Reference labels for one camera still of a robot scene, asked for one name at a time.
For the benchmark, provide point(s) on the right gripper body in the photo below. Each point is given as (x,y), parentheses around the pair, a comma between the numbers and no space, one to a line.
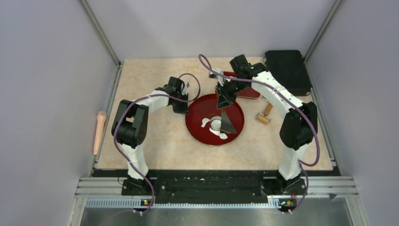
(232,87)

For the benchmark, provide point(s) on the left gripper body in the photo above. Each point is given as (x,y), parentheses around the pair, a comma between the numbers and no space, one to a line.
(179,107)

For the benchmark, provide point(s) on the round red tray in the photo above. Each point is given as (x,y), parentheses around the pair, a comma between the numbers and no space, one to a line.
(205,107)

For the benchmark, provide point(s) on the metal ring cutter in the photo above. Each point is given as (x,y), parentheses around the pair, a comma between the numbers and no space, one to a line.
(215,123)

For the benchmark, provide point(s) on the wooden roller tool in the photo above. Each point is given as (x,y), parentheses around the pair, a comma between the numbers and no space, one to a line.
(263,117)

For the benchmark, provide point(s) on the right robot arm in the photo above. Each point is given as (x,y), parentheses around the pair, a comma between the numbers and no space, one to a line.
(299,129)

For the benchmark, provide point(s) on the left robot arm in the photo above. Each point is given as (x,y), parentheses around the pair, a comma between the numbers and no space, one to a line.
(130,125)

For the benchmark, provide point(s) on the white dough scrap strip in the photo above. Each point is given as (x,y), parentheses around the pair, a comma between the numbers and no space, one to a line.
(204,122)

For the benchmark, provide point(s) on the white dough ball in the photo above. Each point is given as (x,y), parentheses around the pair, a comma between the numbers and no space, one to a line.
(220,134)

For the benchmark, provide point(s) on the rectangular red tray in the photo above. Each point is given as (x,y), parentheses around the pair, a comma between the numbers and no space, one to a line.
(248,92)

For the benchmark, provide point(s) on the black case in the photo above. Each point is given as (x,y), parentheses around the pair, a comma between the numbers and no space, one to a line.
(287,67)

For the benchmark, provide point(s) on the beige wooden rolling pin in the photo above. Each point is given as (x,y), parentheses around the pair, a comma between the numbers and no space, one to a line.
(100,122)

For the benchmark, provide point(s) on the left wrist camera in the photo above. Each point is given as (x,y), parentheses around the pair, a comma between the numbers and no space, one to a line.
(185,88)

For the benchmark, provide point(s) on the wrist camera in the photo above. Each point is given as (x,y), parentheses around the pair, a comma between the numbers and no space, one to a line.
(185,88)
(214,74)

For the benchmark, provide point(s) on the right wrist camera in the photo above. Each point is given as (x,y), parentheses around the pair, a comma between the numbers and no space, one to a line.
(214,74)

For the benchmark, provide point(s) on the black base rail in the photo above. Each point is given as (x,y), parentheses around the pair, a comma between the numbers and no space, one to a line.
(207,186)

